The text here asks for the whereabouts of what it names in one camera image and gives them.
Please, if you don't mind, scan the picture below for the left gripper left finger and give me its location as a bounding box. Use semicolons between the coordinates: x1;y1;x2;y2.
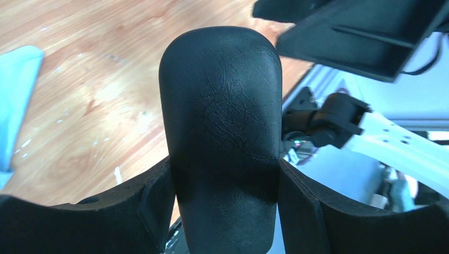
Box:
1;159;175;253

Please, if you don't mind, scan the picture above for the black sunglasses case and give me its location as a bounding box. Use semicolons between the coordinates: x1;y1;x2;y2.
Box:
159;26;282;253

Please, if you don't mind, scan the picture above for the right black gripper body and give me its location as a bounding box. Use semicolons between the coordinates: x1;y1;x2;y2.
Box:
252;0;448;82

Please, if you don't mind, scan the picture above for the light blue cleaning cloth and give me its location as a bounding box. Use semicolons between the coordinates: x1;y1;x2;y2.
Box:
1;46;44;188

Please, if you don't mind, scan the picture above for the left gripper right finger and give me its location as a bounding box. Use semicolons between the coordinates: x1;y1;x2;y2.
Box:
279;160;448;253

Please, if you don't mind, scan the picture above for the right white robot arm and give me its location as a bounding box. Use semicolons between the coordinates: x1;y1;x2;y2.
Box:
253;1;448;196

